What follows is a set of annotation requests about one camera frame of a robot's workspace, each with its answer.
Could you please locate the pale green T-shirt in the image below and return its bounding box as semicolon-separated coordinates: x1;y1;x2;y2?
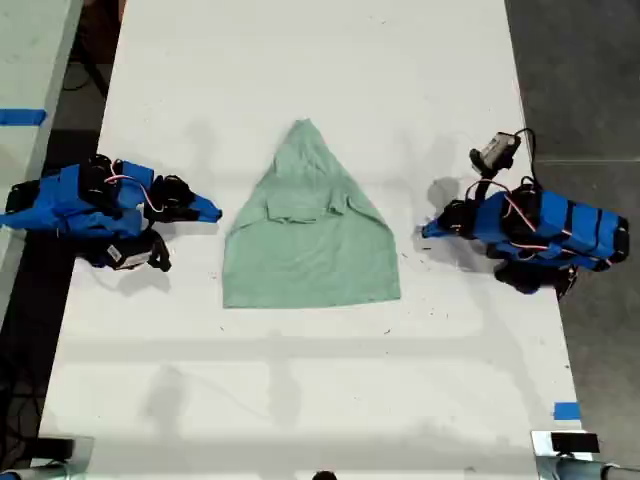
221;118;403;310

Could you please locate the long blue tape strip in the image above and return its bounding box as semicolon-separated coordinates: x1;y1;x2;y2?
0;107;48;127

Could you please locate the white side table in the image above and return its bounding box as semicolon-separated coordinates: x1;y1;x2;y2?
0;0;86;324

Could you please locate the small blue tape patch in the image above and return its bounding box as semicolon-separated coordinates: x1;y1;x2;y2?
553;401;583;422

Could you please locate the red and white arm wire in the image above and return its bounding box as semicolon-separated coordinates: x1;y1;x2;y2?
102;158;165;215
502;192;610;262

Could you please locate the black camera stalk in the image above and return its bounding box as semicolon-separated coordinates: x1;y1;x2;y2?
468;169;499;202
148;231;173;274

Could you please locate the grey and black camera box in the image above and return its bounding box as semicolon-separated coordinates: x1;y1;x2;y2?
469;131;522;175

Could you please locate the black camera box with label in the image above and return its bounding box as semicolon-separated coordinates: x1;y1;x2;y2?
96;241;152;272

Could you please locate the black camera cable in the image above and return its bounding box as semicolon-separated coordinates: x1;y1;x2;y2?
513;127;540;189

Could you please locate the black floor cable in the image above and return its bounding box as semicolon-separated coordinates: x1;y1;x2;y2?
61;45;109;97

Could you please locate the metal clamp bracket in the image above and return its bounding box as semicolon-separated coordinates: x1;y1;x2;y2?
530;429;640;480
0;436;96;480

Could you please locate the black box on metal bracket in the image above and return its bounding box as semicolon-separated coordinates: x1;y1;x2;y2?
550;432;600;455
35;436;76;461

